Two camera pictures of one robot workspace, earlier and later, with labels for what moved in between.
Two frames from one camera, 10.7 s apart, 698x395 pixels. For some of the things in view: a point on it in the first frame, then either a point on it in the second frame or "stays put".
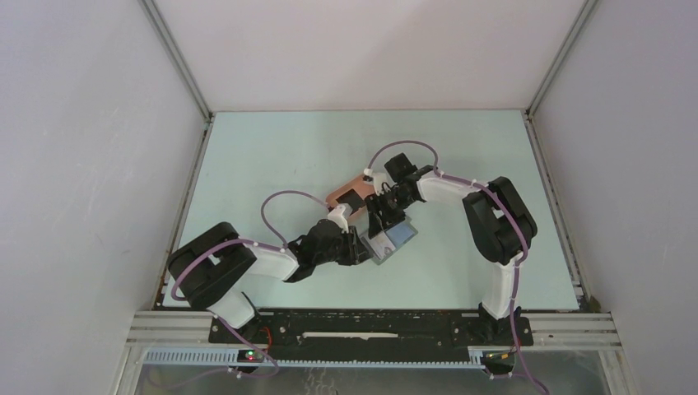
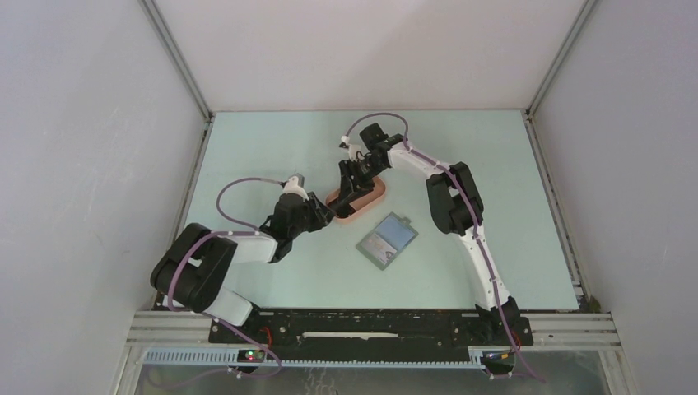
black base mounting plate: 370,335 stays put
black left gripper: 359,254 → 321,215
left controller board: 250,355 stays put
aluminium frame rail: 570,332 stays put
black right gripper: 374,206 → 348,169
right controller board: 497,357 stays put
